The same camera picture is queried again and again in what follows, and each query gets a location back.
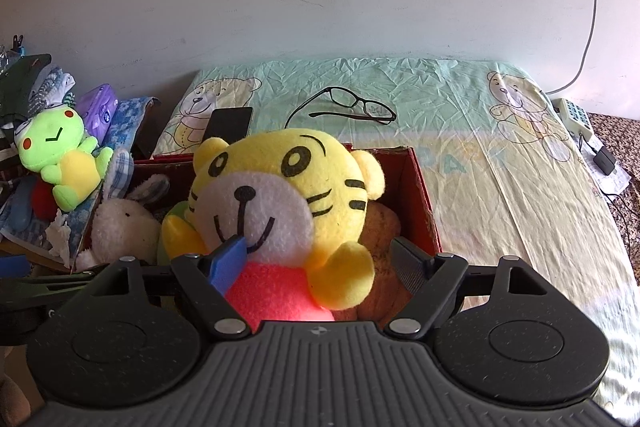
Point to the white paper stack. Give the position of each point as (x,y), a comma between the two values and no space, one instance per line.
(612,185)

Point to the white power strip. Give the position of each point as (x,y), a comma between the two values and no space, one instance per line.
(574,118)

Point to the red cardboard box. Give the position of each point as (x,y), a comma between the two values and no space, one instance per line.
(405,192)

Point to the black eyeglasses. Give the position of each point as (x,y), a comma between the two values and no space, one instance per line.
(350,106)

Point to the black smartphone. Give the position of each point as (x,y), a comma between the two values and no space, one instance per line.
(230,124)

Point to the purple plastic toy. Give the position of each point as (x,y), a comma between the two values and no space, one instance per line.
(97,109)

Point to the black power adapter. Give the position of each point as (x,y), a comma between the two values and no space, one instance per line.
(605,160)

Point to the green frog plush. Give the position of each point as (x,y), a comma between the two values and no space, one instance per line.
(55,144)

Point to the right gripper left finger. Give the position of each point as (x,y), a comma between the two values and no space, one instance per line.
(202,285)

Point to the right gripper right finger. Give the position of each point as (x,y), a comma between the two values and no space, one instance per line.
(432,282)

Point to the green plush doll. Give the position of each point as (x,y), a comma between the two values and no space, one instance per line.
(177,236)

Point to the yellow tiger plush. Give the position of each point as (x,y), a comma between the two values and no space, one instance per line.
(299,198)

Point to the cartoon bear bed sheet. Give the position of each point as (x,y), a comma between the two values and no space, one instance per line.
(503,175)

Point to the brown plush toy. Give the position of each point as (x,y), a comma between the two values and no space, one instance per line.
(387,296)

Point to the brown floral cloth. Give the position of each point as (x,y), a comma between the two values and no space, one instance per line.
(620,136)

